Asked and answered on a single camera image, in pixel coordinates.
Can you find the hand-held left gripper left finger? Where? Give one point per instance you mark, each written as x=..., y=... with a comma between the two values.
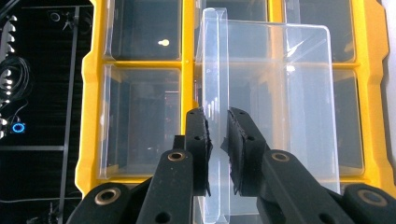
x=199, y=140

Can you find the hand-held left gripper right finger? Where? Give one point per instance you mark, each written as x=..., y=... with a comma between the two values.
x=243, y=146

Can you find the clear plastic drawer bin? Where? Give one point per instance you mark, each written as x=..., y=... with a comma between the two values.
x=280, y=93

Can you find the yellow black drawer organizer cabinet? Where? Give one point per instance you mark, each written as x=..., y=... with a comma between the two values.
x=186, y=46

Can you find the thin grey stand pole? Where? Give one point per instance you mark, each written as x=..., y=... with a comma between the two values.
x=71, y=93

